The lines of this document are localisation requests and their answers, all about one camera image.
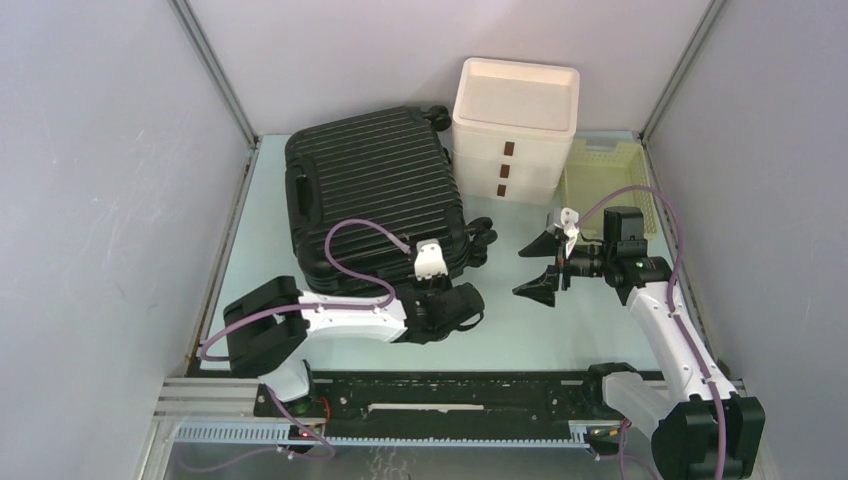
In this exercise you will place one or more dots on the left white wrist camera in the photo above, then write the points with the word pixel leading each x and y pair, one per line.
pixel 429 262

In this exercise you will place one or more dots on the white stacked drawer unit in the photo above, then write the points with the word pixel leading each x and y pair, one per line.
pixel 513 124

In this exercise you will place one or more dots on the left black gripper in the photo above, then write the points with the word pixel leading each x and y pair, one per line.
pixel 442 279

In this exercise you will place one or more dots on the pale yellow perforated basket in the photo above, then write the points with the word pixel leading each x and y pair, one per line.
pixel 596 167

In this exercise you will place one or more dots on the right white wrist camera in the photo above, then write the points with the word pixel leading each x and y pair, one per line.
pixel 562 224

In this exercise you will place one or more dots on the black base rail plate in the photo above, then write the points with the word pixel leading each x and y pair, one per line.
pixel 489 407

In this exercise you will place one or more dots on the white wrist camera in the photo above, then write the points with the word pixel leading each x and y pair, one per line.
pixel 562 224
pixel 429 262

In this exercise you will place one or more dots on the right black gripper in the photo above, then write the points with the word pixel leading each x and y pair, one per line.
pixel 543 288

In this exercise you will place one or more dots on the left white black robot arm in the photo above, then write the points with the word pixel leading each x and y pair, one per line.
pixel 265 328

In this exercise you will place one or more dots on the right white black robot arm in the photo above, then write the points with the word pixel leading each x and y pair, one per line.
pixel 701 427

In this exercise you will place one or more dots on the black ribbed hard-shell suitcase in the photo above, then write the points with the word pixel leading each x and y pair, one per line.
pixel 388 167

